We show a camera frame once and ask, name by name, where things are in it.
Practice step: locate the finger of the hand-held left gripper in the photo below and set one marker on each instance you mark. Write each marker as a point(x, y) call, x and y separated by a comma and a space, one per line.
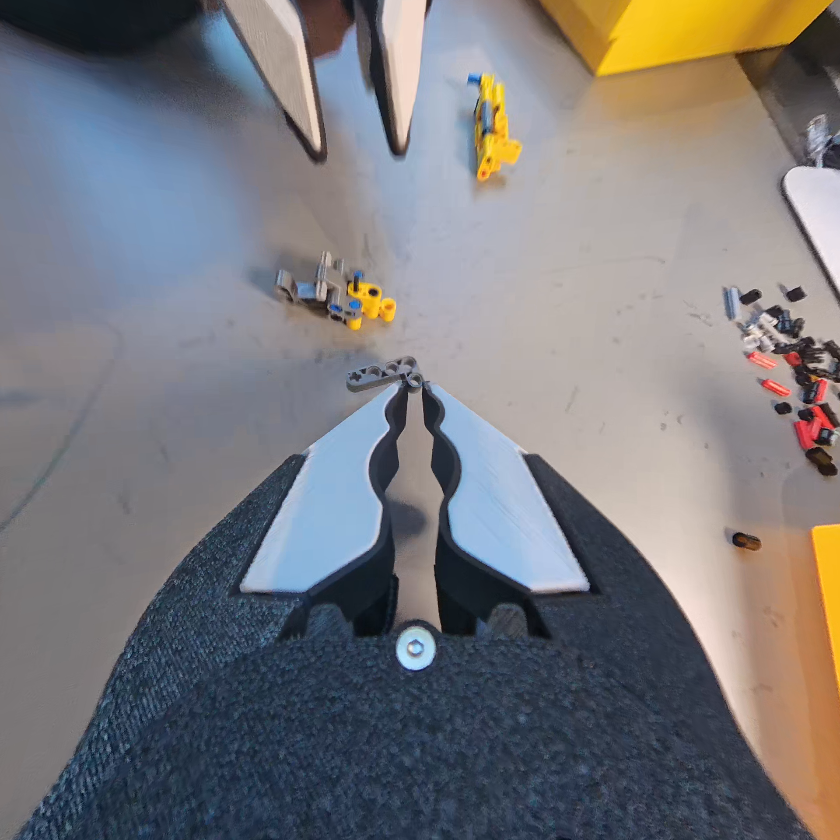
point(279, 52)
point(400, 59)

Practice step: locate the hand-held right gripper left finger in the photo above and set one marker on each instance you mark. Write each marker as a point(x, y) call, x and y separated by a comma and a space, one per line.
point(321, 518)

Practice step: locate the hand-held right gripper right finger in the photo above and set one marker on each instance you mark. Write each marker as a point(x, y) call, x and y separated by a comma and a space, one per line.
point(512, 518)

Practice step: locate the grey angled brick beam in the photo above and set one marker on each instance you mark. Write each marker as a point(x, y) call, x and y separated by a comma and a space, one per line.
point(374, 379)

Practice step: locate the grey and yellow brick assembly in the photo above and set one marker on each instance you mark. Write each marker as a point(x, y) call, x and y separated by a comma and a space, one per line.
point(308, 292)

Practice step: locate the person's left forearm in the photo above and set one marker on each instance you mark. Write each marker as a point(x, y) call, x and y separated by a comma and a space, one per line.
point(98, 23)

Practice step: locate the grey desk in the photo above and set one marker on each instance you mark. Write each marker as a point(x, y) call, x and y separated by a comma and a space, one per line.
point(590, 262)

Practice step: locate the yellow brick piston assembly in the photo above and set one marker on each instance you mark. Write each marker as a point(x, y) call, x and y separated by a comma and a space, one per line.
point(489, 124)

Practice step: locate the small dark brick pin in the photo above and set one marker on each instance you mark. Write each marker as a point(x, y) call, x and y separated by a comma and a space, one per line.
point(746, 541)

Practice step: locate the large yellow storage bin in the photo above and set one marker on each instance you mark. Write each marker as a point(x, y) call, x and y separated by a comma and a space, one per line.
point(656, 33)

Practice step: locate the pile of small brick pieces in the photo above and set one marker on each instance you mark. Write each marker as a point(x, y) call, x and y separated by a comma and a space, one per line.
point(810, 390)

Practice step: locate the yellow parts bin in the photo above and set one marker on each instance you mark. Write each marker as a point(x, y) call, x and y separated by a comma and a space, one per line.
point(828, 623)

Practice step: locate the grey flat device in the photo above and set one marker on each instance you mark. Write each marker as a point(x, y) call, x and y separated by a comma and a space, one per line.
point(820, 216)

